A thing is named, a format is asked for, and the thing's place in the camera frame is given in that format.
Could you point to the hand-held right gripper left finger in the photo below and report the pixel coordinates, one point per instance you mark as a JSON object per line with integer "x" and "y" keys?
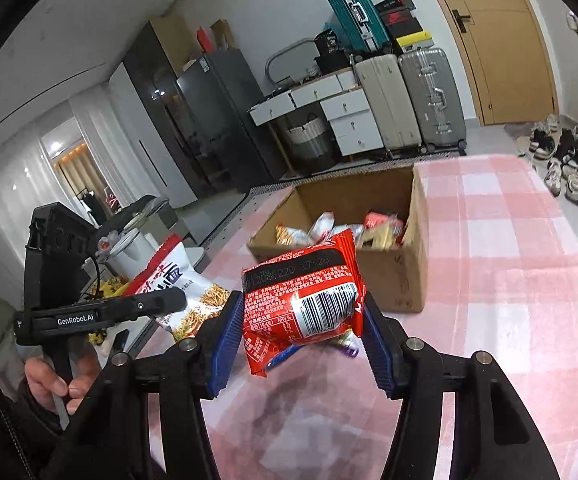
{"x": 226, "y": 355}

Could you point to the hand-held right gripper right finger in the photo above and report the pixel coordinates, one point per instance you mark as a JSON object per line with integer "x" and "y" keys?
{"x": 381, "y": 355}

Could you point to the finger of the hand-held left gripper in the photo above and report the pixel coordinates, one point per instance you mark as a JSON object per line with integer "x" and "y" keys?
{"x": 154, "y": 306}
{"x": 121, "y": 341}

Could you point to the red white noodle snack bag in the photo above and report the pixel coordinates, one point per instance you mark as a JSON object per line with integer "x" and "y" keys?
{"x": 291, "y": 236}
{"x": 184, "y": 280}

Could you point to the brown cardboard box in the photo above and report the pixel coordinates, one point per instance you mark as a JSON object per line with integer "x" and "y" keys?
{"x": 394, "y": 280}

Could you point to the red snack packet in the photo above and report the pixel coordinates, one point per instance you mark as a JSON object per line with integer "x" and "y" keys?
{"x": 294, "y": 305}

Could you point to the person's left forearm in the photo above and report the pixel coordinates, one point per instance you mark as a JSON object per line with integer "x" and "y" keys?
{"x": 4, "y": 435}

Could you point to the person's left hand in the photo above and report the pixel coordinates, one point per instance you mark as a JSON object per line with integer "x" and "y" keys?
{"x": 41, "y": 377}

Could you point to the purple snack packet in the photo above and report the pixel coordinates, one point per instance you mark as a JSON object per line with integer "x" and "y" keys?
{"x": 348, "y": 347}

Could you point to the white kettle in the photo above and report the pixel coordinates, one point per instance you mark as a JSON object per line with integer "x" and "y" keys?
{"x": 129, "y": 260}

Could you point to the blue snack packet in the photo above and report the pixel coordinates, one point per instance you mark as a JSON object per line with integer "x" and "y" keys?
{"x": 281, "y": 358}

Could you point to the clear wrapped cake packet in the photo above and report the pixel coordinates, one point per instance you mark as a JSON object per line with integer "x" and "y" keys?
{"x": 375, "y": 239}

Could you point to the pile of snack packets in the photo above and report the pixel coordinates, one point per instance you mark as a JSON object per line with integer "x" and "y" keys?
{"x": 326, "y": 225}

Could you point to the pink checkered tablecloth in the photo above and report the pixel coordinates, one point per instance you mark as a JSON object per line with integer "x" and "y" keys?
{"x": 494, "y": 260}

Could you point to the dark glass cabinet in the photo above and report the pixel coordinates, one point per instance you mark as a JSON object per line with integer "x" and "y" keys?
{"x": 154, "y": 90}

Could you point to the dark grey refrigerator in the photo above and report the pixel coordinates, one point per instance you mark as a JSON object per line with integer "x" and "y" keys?
{"x": 229, "y": 110}

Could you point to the white grey laundry basket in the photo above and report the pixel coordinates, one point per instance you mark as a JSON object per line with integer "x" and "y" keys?
{"x": 309, "y": 145}

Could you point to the white drawer dresser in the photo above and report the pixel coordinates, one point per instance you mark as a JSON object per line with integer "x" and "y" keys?
{"x": 354, "y": 125}

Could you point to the cream suitcase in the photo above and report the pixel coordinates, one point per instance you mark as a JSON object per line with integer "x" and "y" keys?
{"x": 386, "y": 105}

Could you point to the silver suitcase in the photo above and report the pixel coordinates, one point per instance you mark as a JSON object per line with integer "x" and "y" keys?
{"x": 431, "y": 97}

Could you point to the arched mirror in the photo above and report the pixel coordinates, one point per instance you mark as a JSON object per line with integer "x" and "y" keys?
{"x": 294, "y": 60}

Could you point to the black printed box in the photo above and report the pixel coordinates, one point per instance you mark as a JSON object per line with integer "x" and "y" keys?
{"x": 328, "y": 42}

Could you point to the yellow black shoe box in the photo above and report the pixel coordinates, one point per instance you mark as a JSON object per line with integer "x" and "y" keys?
{"x": 414, "y": 39}

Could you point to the wooden door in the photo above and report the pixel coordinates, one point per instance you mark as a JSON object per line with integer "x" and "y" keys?
{"x": 494, "y": 35}

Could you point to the teal suitcase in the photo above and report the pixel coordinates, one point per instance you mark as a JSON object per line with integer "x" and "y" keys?
{"x": 354, "y": 15}

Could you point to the black red shoe box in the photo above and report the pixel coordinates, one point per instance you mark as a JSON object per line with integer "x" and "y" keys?
{"x": 396, "y": 10}

